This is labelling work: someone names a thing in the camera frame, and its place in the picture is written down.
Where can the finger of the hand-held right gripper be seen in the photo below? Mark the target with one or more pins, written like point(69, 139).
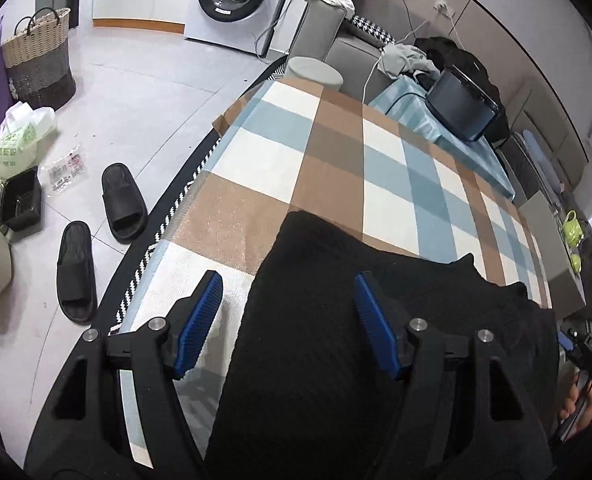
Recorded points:
point(576, 341)

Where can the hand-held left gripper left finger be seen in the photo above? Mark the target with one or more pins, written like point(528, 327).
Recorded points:
point(195, 330)

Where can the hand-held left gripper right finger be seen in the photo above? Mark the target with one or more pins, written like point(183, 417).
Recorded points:
point(378, 330)

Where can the black knit sweater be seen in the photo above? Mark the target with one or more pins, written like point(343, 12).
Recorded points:
point(316, 335)

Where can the grey clothes pile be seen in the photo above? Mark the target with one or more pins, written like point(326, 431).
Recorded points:
point(406, 60)

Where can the person's right hand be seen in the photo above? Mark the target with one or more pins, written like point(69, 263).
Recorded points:
point(578, 400)

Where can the grey box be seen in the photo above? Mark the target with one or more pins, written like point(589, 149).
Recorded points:
point(546, 245)

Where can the green teapot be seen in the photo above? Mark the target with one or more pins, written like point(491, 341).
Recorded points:
point(572, 225)

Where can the black slipper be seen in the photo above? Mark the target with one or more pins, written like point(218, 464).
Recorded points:
point(75, 270)
point(123, 200)

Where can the plaid blanket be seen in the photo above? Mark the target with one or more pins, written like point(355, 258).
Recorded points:
point(286, 160)

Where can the small clear packet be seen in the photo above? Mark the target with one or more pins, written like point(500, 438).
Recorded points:
point(67, 167)

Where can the small black box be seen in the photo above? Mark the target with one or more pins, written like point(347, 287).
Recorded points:
point(20, 200)

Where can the light blue tablecloth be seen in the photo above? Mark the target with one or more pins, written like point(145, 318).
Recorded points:
point(411, 105)

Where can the dark rice cooker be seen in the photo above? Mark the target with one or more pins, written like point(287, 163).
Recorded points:
point(458, 105)

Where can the white plastic bag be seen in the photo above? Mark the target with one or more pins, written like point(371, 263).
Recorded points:
point(15, 147)

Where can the round grey stool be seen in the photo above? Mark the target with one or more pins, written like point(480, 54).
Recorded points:
point(313, 72)

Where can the grey sofa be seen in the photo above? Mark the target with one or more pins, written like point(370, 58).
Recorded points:
point(351, 55)

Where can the black jacket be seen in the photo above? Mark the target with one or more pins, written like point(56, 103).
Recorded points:
point(441, 52)

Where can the houndstooth pillow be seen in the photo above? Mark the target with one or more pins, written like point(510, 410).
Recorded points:
point(373, 30)

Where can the white cloth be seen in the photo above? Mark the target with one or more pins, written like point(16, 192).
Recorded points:
point(328, 0)

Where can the white washing machine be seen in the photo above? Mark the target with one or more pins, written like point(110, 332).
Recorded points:
point(276, 0)

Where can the white wall outlet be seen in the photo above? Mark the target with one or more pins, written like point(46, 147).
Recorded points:
point(443, 7)

